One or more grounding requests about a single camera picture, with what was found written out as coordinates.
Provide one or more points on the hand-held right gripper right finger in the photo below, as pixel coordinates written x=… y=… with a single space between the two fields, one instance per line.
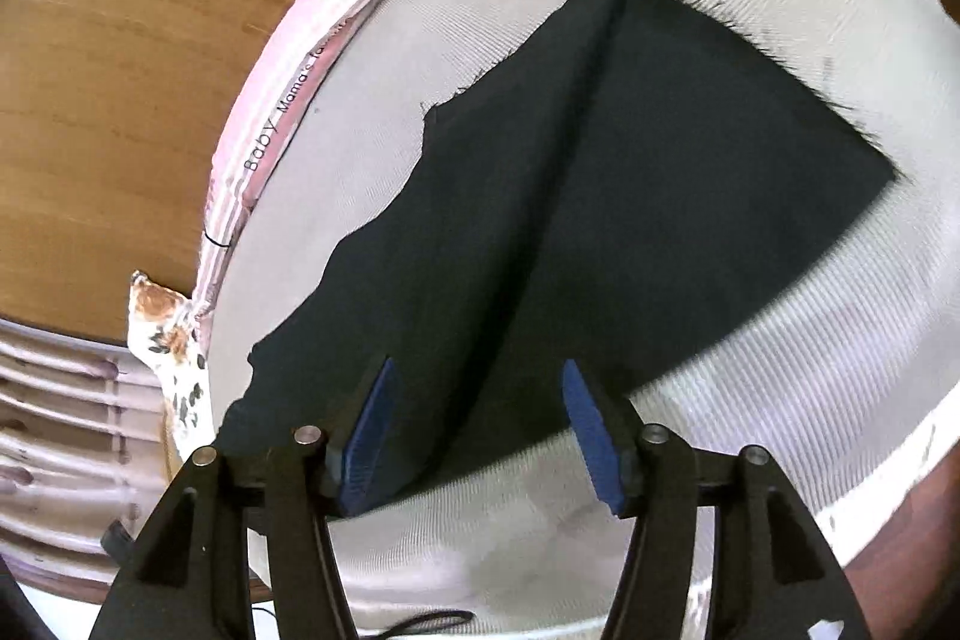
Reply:
x=596 y=445

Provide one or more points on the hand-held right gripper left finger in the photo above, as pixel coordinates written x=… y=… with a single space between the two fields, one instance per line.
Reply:
x=367 y=452

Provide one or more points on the black pants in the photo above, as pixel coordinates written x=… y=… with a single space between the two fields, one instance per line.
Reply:
x=600 y=197

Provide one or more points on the white floral pillow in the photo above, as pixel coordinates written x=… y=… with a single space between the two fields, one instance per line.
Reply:
x=176 y=340

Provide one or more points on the pale patterned curtain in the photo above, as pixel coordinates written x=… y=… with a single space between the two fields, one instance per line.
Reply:
x=60 y=400

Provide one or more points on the pink striped printed pillow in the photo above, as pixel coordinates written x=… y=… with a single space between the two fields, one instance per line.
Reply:
x=300 y=85

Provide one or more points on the bamboo mat headboard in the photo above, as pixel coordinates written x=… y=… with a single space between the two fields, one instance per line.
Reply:
x=150 y=48

